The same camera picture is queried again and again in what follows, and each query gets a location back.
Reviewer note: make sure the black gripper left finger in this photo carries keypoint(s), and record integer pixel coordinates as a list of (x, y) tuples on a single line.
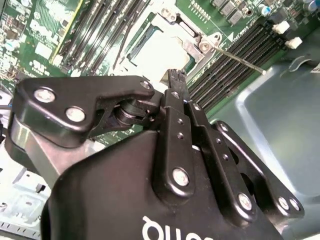
[(105, 90)]

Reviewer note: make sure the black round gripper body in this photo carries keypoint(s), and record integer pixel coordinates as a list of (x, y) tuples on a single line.
[(105, 190)]

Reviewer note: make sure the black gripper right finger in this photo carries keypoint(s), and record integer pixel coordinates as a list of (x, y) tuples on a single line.
[(220, 165)]

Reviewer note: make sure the silver CPU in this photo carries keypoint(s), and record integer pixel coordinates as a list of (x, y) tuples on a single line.
[(165, 52)]

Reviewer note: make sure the metal socket cover frame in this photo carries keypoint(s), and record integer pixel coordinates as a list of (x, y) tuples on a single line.
[(191, 48)]

